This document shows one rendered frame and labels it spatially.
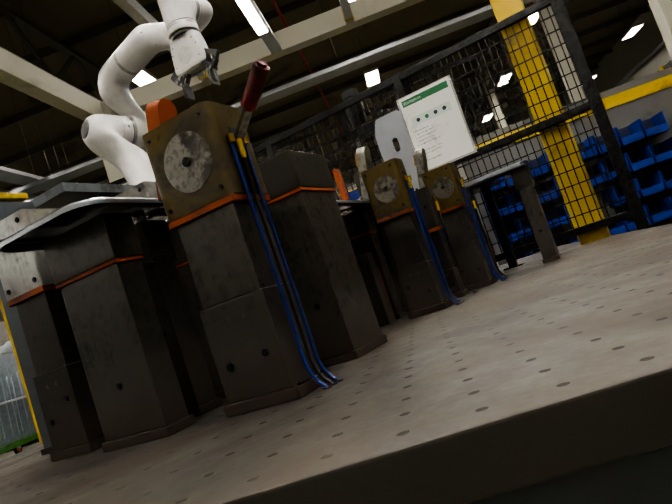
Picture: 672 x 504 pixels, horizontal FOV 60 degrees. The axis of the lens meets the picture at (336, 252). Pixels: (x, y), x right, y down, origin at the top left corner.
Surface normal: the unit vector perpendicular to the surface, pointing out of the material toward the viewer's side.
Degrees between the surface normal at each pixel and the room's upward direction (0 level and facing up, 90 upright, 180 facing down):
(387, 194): 90
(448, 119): 90
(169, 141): 90
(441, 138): 90
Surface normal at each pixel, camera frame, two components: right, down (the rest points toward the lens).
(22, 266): -0.44, 0.07
